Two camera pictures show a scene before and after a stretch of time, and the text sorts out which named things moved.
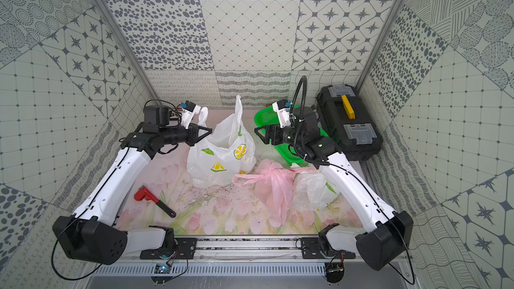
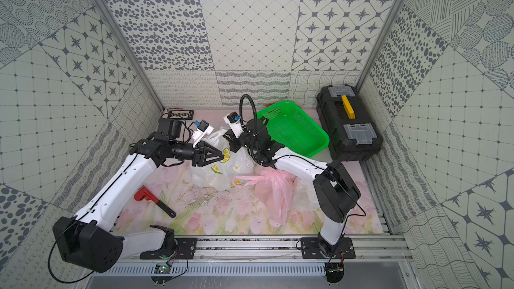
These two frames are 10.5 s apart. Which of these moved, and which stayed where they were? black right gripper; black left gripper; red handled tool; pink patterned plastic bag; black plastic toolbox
Moved: black right gripper; black left gripper
Stayed: pink patterned plastic bag; red handled tool; black plastic toolbox
